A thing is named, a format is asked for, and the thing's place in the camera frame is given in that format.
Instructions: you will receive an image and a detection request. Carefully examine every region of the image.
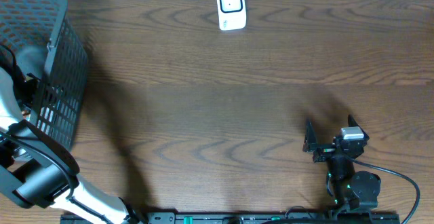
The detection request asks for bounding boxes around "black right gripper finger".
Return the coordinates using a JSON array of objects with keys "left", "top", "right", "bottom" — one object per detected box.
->
[
  {"left": 302, "top": 119, "right": 318, "bottom": 152},
  {"left": 347, "top": 114, "right": 369, "bottom": 141}
]

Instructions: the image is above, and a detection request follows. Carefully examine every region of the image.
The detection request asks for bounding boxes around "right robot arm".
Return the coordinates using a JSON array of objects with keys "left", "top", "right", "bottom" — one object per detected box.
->
[{"left": 302, "top": 115, "right": 381, "bottom": 220}]

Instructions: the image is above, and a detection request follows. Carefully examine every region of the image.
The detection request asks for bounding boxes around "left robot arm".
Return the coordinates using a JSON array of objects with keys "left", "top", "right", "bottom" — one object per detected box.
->
[{"left": 1, "top": 55, "right": 146, "bottom": 223}]

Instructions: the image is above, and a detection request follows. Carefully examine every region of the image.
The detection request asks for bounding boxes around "white barcode scanner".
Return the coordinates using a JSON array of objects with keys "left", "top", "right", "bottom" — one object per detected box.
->
[{"left": 216, "top": 0, "right": 247, "bottom": 31}]

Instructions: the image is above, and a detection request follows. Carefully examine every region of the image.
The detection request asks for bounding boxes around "grey plastic mesh basket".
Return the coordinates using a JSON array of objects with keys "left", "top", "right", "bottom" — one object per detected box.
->
[{"left": 1, "top": 0, "right": 88, "bottom": 149}]

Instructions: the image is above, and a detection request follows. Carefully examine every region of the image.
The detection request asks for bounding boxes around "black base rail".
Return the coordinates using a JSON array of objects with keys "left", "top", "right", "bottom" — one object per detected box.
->
[{"left": 60, "top": 211, "right": 401, "bottom": 224}]

